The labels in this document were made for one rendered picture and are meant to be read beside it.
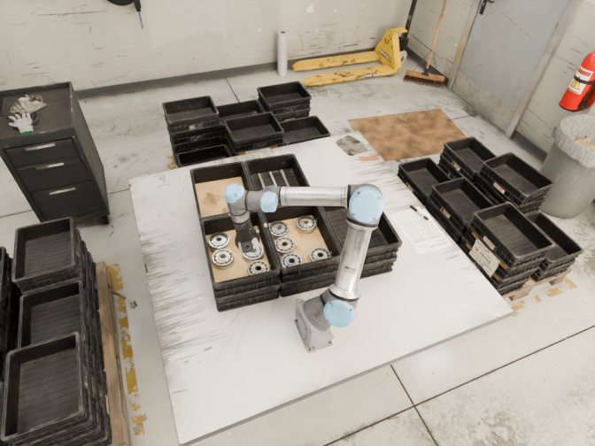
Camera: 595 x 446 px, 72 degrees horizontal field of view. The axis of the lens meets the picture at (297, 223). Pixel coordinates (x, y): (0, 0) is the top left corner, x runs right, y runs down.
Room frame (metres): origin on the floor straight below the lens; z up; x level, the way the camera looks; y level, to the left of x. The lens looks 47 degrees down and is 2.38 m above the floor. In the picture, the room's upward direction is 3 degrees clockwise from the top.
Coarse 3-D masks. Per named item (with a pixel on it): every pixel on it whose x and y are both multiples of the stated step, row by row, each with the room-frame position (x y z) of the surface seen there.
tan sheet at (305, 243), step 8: (312, 216) 1.52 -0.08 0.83; (288, 224) 1.46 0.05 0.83; (296, 232) 1.40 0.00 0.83; (296, 240) 1.35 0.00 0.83; (304, 240) 1.35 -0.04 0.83; (312, 240) 1.36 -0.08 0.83; (320, 240) 1.36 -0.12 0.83; (296, 248) 1.30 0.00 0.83; (304, 248) 1.30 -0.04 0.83; (312, 248) 1.30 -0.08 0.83; (280, 256) 1.24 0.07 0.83; (304, 256) 1.25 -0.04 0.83
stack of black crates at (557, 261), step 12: (528, 216) 2.10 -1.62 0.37; (540, 216) 2.13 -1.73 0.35; (540, 228) 2.08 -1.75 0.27; (552, 228) 2.02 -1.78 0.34; (552, 240) 1.98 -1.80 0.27; (564, 240) 1.92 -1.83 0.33; (552, 252) 1.86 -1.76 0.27; (564, 252) 1.87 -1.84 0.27; (576, 252) 1.78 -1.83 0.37; (540, 264) 1.73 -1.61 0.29; (552, 264) 1.69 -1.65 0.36; (564, 264) 1.76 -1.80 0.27; (540, 276) 1.70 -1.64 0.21; (552, 276) 1.74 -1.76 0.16
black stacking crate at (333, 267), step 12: (276, 216) 1.47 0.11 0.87; (288, 216) 1.49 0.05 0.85; (300, 216) 1.51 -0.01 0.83; (324, 228) 1.38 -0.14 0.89; (324, 240) 1.37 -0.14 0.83; (336, 252) 1.23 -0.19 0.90; (336, 264) 1.18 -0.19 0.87; (288, 276) 1.10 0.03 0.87; (300, 276) 1.12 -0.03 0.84; (312, 276) 1.14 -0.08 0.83
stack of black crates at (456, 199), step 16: (432, 192) 2.22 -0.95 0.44; (448, 192) 2.29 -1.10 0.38; (464, 192) 2.30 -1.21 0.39; (480, 192) 2.20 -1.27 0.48; (432, 208) 2.16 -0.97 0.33; (448, 208) 2.05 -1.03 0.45; (464, 208) 2.13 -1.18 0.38; (480, 208) 2.14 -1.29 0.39; (448, 224) 1.99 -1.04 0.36; (464, 224) 1.89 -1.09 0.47
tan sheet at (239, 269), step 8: (224, 232) 1.38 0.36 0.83; (232, 232) 1.38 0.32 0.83; (232, 240) 1.33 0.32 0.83; (208, 248) 1.27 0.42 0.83; (232, 248) 1.27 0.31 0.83; (240, 256) 1.23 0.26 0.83; (264, 256) 1.24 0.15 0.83; (240, 264) 1.18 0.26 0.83; (248, 264) 1.18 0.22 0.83; (216, 272) 1.13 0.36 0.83; (224, 272) 1.13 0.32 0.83; (232, 272) 1.13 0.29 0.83; (240, 272) 1.13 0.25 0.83; (216, 280) 1.08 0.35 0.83; (224, 280) 1.08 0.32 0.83
